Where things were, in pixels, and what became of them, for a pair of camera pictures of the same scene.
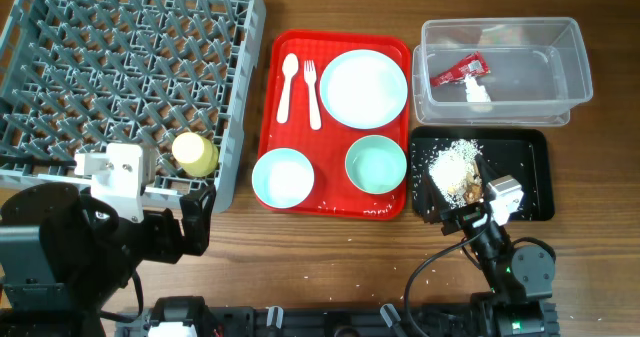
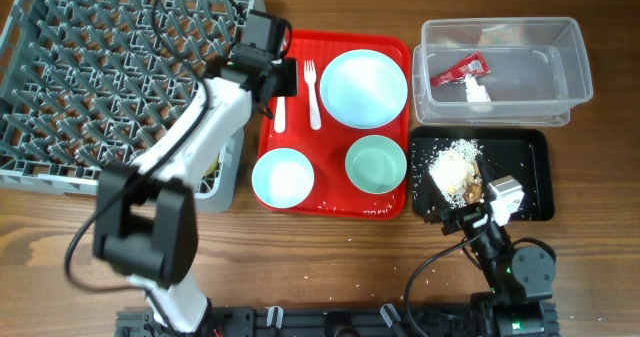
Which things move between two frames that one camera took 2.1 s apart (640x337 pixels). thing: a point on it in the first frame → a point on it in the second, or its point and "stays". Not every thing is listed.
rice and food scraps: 456,173 stays
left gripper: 169,246 → 288,83
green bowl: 375,164 stays
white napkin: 474,92 stays
